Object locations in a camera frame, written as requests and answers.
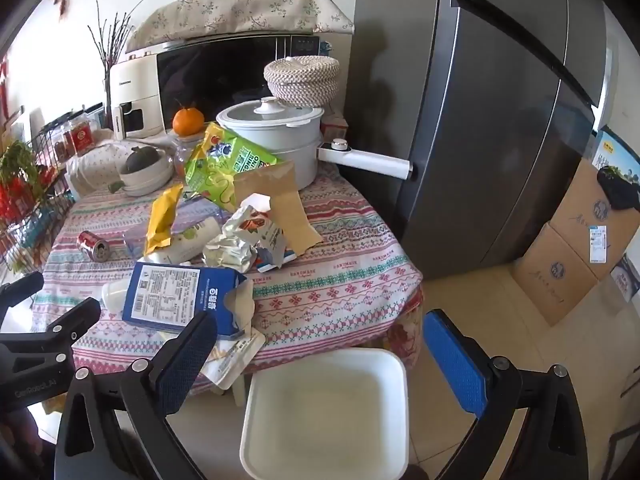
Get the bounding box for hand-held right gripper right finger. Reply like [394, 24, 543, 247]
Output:
[422, 309, 603, 480]

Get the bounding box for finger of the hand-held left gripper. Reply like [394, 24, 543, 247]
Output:
[0, 297, 102, 363]
[0, 271, 46, 311]

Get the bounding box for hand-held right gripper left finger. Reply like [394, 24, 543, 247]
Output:
[52, 310, 221, 480]

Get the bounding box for blue carton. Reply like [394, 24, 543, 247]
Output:
[122, 262, 256, 338]

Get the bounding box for white chair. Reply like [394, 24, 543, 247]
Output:
[240, 347, 411, 480]

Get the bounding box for yellow snack bag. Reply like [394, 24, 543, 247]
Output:
[145, 183, 185, 256]

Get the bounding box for clear printed plastic wrapper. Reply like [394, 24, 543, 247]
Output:
[202, 327, 266, 391]

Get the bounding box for small white plastic bottle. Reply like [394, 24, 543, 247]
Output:
[100, 280, 132, 311]

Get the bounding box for red soda can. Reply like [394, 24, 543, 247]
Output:
[76, 231, 111, 262]

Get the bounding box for clear plastic bag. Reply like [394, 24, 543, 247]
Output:
[122, 200, 221, 256]

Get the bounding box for green leafy plant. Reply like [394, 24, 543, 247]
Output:
[0, 140, 43, 191]

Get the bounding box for tall white plastic bottle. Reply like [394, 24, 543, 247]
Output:
[147, 217, 223, 266]

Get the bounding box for silver foil wrapper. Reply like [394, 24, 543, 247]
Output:
[202, 195, 286, 271]

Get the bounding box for patterned tablecloth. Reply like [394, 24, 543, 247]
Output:
[30, 160, 423, 391]

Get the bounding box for large cardboard box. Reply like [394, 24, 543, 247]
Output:
[510, 222, 601, 328]
[550, 157, 636, 281]

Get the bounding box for red blue white wrapper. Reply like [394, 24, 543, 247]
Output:
[255, 245, 301, 273]

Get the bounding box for white dotted cloth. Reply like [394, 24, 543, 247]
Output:
[67, 140, 173, 196]

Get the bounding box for red label jars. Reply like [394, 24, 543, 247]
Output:
[55, 122, 93, 158]

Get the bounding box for white bowl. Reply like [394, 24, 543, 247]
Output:
[119, 145, 175, 197]

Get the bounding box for dark green zucchini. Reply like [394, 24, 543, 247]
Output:
[125, 146, 160, 175]

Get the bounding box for brown paper bag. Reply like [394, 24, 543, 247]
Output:
[232, 160, 323, 258]

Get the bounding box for green snack bag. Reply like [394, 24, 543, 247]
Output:
[184, 122, 278, 211]

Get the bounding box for cream kitchen appliance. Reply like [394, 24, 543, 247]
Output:
[109, 52, 168, 141]

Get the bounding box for orange fruit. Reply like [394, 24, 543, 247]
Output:
[172, 105, 206, 137]

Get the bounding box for black object on box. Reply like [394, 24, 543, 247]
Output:
[597, 165, 640, 211]

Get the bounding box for grey refrigerator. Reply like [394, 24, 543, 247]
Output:
[347, 0, 608, 281]

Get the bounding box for dried branches in vase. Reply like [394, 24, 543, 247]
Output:
[87, 0, 146, 116]

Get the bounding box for small red box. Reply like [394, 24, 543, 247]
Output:
[320, 115, 349, 148]

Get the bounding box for blue and white printed box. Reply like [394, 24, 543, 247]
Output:
[590, 127, 640, 196]

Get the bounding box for woven basket with lid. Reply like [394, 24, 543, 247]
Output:
[263, 55, 341, 108]

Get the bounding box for floral cloth cover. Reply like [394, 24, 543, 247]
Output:
[125, 0, 356, 53]

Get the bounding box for black wire rack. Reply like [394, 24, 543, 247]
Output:
[0, 110, 76, 271]

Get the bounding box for white electric pot with handle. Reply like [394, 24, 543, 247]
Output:
[216, 96, 413, 192]

